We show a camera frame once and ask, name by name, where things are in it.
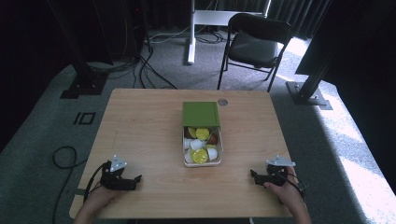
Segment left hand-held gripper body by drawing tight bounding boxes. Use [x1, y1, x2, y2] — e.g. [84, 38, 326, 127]
[99, 154, 128, 191]

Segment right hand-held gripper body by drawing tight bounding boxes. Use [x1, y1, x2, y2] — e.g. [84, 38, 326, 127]
[263, 155, 297, 188]

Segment person's right hand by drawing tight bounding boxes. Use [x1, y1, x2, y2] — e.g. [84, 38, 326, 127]
[263, 166, 303, 205]

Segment person's left hand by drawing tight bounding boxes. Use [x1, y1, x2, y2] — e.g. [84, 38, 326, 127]
[82, 185, 126, 213]

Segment white box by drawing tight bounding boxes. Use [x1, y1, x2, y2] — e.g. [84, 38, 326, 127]
[181, 125, 224, 168]

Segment pile of coffee capsules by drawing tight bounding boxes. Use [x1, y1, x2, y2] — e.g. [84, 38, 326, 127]
[183, 126, 219, 165]

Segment green box lid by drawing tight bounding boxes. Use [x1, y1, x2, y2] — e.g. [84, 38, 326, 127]
[181, 101, 221, 129]

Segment black metal stand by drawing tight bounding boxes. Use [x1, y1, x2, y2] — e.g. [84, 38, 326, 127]
[285, 0, 333, 111]
[46, 0, 110, 100]

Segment black folding chair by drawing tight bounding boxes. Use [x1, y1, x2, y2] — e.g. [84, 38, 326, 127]
[217, 12, 294, 93]

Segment dark curtain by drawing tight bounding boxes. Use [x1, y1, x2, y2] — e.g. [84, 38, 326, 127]
[214, 0, 332, 38]

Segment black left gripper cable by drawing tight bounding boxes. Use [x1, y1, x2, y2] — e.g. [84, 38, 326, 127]
[82, 162, 110, 203]

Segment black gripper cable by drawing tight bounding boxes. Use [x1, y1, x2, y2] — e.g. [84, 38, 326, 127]
[279, 172, 308, 201]
[82, 162, 110, 203]

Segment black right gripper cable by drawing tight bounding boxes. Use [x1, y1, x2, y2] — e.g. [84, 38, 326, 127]
[279, 172, 308, 201]

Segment black looped floor cable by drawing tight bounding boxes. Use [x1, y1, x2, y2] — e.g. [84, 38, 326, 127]
[51, 146, 89, 224]

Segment bundle of black floor cables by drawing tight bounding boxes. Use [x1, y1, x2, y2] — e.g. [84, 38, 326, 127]
[86, 43, 178, 91]

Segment white floor cables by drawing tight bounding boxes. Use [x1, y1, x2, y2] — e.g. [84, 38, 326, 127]
[145, 23, 226, 45]

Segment white desk frame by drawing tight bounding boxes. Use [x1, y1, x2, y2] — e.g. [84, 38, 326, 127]
[186, 0, 272, 65]

